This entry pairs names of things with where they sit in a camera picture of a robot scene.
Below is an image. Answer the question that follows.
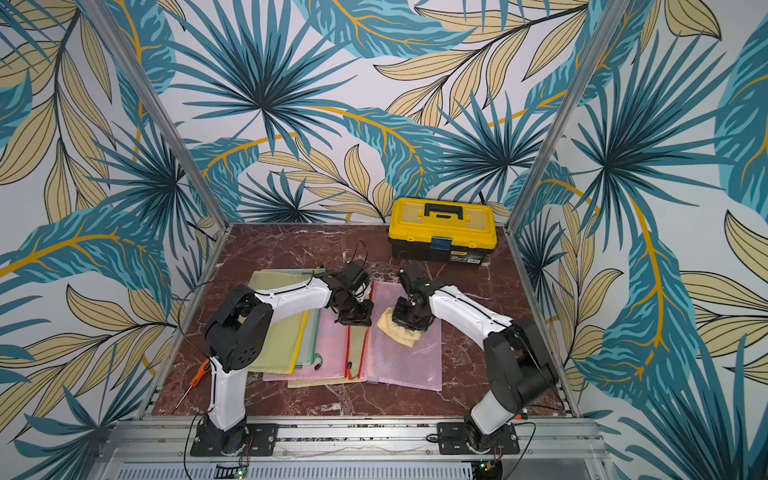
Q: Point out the cream wiping cloth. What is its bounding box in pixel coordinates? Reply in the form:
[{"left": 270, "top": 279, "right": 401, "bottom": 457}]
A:
[{"left": 377, "top": 308, "right": 422, "bottom": 348}]

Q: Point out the yellow mesh document bag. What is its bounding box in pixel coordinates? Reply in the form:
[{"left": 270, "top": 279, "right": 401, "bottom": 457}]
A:
[{"left": 287, "top": 326, "right": 368, "bottom": 389}]

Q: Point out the pink mesh document bag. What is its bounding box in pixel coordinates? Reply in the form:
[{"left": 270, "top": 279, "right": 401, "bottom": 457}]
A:
[{"left": 360, "top": 282, "right": 443, "bottom": 392}]

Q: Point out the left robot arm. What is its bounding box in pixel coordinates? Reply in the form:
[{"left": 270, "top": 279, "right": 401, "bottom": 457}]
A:
[{"left": 201, "top": 262, "right": 373, "bottom": 453}]

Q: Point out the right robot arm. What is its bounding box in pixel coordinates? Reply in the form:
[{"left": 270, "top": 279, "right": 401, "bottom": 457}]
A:
[{"left": 393, "top": 265, "right": 558, "bottom": 453}]

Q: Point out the pink red-zip mesh bag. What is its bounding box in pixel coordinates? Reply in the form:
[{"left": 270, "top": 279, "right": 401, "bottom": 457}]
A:
[{"left": 263, "top": 309, "right": 349, "bottom": 382}]

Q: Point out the green-zip clear mesh bag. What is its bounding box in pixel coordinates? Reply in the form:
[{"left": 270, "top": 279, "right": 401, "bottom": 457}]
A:
[{"left": 296, "top": 309, "right": 320, "bottom": 368}]

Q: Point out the yellow-green mesh document bag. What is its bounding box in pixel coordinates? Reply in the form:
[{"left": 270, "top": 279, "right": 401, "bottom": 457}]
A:
[{"left": 248, "top": 270, "right": 310, "bottom": 375}]

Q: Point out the yellow black toolbox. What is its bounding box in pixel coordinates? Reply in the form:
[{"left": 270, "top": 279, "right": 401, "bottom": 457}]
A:
[{"left": 388, "top": 198, "right": 498, "bottom": 265}]

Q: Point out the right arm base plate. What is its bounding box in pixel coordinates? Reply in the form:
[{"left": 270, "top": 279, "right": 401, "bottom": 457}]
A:
[{"left": 428, "top": 420, "right": 521, "bottom": 455}]

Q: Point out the orange handled screwdriver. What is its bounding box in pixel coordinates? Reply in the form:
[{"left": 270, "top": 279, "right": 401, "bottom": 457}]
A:
[{"left": 174, "top": 360, "right": 211, "bottom": 410}]

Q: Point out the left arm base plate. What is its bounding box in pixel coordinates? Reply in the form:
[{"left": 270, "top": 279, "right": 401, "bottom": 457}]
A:
[{"left": 189, "top": 420, "right": 278, "bottom": 458}]

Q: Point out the aluminium front rail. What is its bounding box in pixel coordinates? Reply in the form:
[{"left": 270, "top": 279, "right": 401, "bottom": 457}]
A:
[{"left": 88, "top": 417, "right": 619, "bottom": 479}]

